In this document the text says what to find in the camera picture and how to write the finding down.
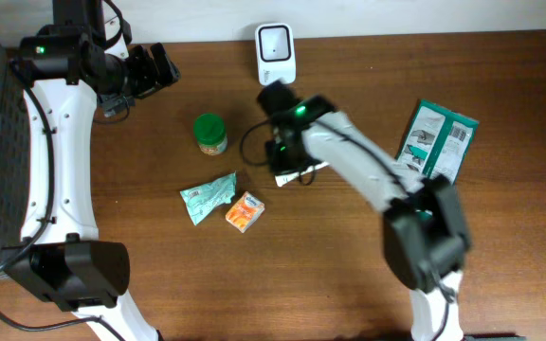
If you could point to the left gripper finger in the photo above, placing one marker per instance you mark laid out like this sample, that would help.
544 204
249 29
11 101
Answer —
145 70
167 72

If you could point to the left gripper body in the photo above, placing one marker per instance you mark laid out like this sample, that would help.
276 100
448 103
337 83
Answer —
143 74

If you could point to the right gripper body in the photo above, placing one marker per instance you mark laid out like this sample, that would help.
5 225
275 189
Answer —
284 157

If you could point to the white Pantene tube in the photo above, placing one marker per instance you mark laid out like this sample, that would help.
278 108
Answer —
305 176

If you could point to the green lid jar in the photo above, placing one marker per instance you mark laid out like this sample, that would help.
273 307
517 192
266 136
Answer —
210 134

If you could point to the orange tissue pack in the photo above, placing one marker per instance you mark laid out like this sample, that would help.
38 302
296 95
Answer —
245 212

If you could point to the teal foil sachet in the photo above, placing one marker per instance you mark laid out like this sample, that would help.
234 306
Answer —
201 200

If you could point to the green 3M glove packet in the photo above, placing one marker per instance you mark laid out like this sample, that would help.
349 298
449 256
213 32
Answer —
437 141

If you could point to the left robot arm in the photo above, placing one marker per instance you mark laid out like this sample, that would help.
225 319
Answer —
69 70

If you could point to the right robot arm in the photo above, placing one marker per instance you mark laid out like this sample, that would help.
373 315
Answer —
425 233

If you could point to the white barcode scanner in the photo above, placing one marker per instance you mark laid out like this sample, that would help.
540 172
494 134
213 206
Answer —
276 55

